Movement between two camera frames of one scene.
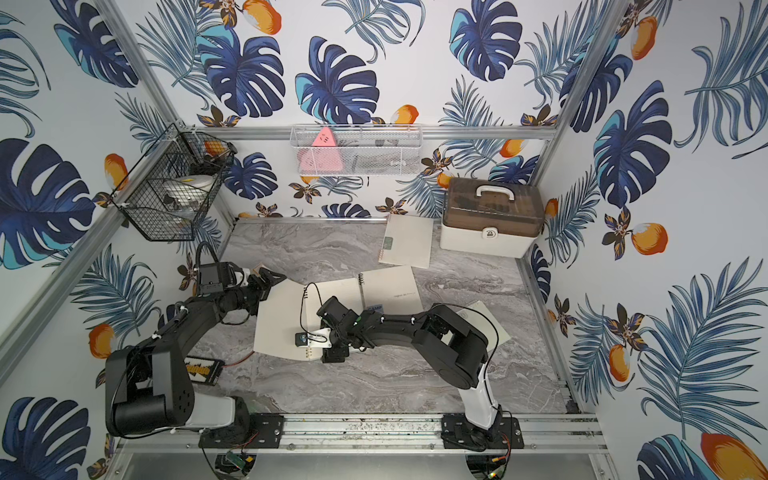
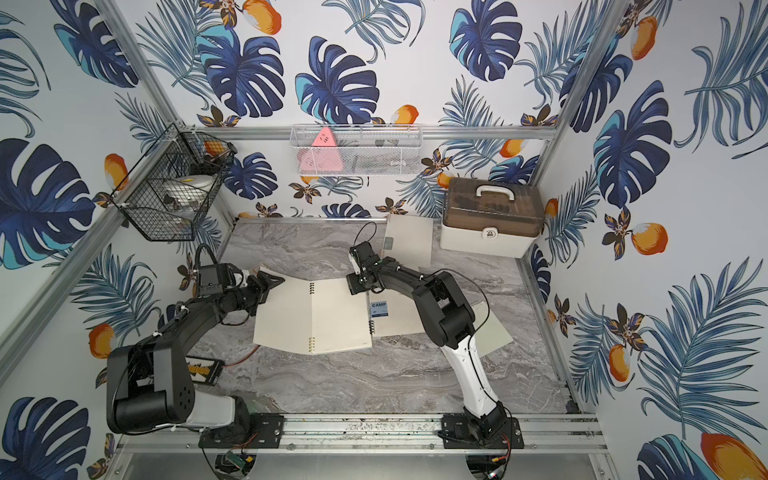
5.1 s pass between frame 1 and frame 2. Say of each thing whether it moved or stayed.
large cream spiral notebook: moved
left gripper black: stayed
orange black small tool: stayed
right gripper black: moved
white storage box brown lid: stayed
